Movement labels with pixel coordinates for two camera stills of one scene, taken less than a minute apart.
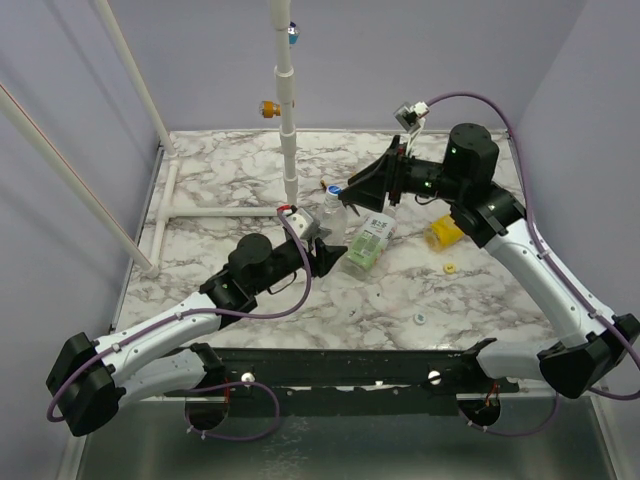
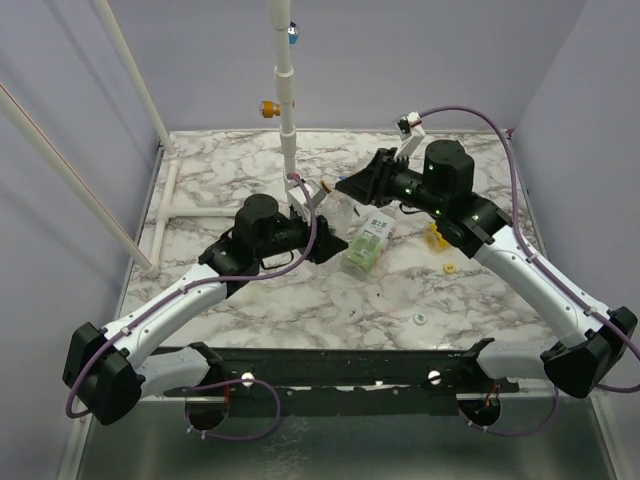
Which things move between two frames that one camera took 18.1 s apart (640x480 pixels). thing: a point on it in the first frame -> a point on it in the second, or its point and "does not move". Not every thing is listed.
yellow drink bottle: (443, 232) does not move
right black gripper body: (394, 172) does not move
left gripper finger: (325, 257) -> (327, 243)
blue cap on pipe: (293, 33) does not move
